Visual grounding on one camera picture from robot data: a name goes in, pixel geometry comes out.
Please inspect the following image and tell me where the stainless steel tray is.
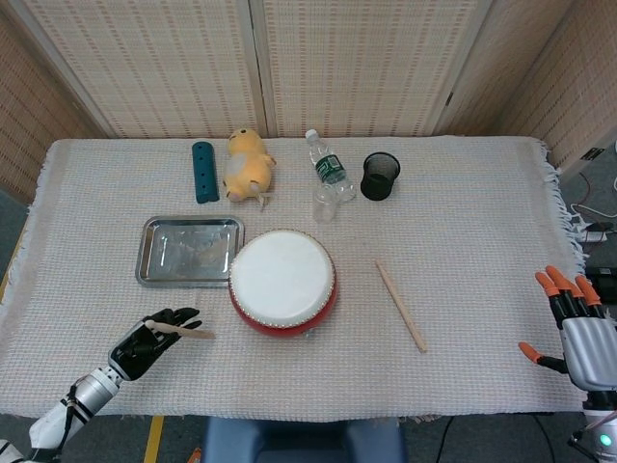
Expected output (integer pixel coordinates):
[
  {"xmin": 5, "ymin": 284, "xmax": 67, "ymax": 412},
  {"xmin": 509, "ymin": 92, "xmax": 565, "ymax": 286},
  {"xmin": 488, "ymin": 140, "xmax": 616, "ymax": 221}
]
[{"xmin": 134, "ymin": 215, "xmax": 246, "ymax": 289}]

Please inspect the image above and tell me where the black box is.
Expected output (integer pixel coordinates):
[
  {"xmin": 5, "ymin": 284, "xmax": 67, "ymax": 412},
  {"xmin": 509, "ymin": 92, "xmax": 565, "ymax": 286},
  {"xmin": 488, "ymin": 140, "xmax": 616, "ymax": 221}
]
[{"xmin": 585, "ymin": 267, "xmax": 617, "ymax": 305}]

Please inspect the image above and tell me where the yellow plush toy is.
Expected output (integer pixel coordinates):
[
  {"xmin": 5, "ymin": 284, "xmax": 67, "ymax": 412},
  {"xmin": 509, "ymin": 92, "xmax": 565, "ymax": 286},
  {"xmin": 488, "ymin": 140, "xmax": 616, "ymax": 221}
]
[{"xmin": 221, "ymin": 126, "xmax": 278, "ymax": 213}]

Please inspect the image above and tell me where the white cable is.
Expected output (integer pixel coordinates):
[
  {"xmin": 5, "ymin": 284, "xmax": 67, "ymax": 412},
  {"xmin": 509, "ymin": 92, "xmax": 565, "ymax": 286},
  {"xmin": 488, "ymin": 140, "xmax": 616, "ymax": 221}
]
[{"xmin": 571, "ymin": 176, "xmax": 617, "ymax": 219}]

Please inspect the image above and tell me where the wooden drumstick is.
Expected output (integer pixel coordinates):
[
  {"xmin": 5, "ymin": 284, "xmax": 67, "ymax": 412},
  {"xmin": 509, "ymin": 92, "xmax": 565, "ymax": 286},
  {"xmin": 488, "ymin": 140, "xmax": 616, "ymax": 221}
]
[
  {"xmin": 374, "ymin": 259, "xmax": 428, "ymax": 354},
  {"xmin": 146, "ymin": 318, "xmax": 217, "ymax": 340}
]

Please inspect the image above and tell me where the white power adapter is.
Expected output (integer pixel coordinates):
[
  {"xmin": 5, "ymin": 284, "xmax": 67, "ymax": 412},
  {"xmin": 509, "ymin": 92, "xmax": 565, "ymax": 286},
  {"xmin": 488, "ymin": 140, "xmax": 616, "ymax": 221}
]
[{"xmin": 580, "ymin": 222, "xmax": 611, "ymax": 244}]

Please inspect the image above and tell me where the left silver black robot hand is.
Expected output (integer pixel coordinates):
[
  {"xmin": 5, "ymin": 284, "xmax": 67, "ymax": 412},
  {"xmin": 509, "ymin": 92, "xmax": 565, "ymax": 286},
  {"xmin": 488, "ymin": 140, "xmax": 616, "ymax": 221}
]
[{"xmin": 106, "ymin": 307, "xmax": 203, "ymax": 382}]

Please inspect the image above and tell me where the right silver orange-tipped robot hand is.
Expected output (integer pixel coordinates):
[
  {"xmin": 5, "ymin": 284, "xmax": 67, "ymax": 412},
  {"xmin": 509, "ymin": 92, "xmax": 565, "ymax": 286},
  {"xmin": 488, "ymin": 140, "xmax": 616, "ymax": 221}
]
[{"xmin": 518, "ymin": 264, "xmax": 617, "ymax": 391}]

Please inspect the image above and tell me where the white woven tablecloth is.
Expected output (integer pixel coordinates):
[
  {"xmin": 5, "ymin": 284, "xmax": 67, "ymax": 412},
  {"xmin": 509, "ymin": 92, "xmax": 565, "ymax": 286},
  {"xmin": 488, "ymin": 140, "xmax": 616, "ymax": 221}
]
[{"xmin": 0, "ymin": 135, "xmax": 613, "ymax": 425}]

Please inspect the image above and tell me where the clear plastic water bottle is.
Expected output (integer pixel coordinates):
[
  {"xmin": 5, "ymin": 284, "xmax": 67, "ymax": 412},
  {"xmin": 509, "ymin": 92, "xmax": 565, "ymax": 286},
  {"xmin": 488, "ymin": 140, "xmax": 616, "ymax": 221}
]
[{"xmin": 305, "ymin": 128, "xmax": 358, "ymax": 225}]

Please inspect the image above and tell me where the black mesh pen cup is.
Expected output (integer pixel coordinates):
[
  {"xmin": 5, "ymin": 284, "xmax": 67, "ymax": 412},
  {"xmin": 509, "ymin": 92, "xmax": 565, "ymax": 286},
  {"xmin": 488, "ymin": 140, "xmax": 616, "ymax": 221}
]
[{"xmin": 360, "ymin": 151, "xmax": 402, "ymax": 202}]

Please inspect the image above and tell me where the red cable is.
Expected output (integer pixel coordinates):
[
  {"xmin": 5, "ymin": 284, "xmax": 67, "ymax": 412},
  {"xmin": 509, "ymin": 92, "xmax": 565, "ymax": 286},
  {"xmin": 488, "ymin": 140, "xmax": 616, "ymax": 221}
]
[{"xmin": 575, "ymin": 171, "xmax": 594, "ymax": 209}]

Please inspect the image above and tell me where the red drum white skin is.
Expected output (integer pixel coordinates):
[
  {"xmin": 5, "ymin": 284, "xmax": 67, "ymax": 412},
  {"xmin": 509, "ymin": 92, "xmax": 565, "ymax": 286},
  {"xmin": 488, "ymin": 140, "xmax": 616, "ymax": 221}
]
[{"xmin": 228, "ymin": 230, "xmax": 340, "ymax": 339}]

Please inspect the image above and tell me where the teal block with holes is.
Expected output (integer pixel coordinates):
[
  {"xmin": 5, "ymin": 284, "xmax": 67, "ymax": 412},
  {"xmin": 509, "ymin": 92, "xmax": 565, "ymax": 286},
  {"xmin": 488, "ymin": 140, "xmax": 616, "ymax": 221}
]
[{"xmin": 191, "ymin": 140, "xmax": 221, "ymax": 204}]

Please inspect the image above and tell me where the bamboo folding screen panel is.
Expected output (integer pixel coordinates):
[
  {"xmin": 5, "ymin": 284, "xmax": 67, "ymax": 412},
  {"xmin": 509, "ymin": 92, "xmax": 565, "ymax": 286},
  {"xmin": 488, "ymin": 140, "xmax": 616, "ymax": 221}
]
[
  {"xmin": 248, "ymin": 0, "xmax": 488, "ymax": 139},
  {"xmin": 496, "ymin": 0, "xmax": 617, "ymax": 179},
  {"xmin": 433, "ymin": 0, "xmax": 579, "ymax": 139},
  {"xmin": 0, "ymin": 9, "xmax": 105, "ymax": 204},
  {"xmin": 9, "ymin": 0, "xmax": 269, "ymax": 141}
]

